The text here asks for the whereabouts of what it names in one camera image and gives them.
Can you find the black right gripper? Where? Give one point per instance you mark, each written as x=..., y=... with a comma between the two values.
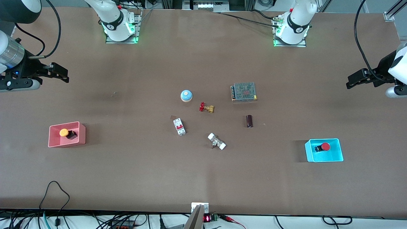
x=29, y=68

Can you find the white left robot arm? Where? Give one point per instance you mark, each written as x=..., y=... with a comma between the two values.
x=295, y=28

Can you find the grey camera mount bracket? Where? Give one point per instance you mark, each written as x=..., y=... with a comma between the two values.
x=197, y=219

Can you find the dark maroon capacitor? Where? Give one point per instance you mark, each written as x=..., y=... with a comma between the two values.
x=249, y=121

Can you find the red push button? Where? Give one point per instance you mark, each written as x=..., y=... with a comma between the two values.
x=324, y=147

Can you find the metal valve white ends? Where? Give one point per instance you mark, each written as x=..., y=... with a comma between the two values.
x=217, y=141

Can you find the yellow push button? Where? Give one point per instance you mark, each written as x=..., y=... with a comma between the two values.
x=65, y=133

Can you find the metal mesh power supply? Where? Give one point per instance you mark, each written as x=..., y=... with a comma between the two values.
x=244, y=91

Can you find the orange power strip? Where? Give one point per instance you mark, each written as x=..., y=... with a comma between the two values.
x=124, y=226

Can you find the blue round dome button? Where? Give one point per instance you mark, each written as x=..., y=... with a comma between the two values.
x=186, y=95

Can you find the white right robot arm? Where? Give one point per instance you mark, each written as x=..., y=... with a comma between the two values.
x=114, y=28

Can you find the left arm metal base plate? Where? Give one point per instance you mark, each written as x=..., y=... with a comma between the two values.
x=276, y=41

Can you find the pink plastic bin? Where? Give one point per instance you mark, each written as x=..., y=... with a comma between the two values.
x=78, y=136

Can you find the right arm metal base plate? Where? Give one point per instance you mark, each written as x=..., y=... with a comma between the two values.
x=136, y=22

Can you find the white circuit breaker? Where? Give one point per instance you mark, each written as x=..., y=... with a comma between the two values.
x=179, y=126

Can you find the grey box white sockets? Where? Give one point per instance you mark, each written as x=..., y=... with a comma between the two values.
x=205, y=4

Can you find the aluminium frame profile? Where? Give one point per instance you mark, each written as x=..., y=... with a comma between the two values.
x=392, y=12

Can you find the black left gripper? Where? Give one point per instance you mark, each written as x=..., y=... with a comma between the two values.
x=382, y=70

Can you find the red LED display module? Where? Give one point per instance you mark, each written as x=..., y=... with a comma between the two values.
x=207, y=218

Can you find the cyan plastic bin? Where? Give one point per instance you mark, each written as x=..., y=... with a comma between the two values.
x=324, y=157

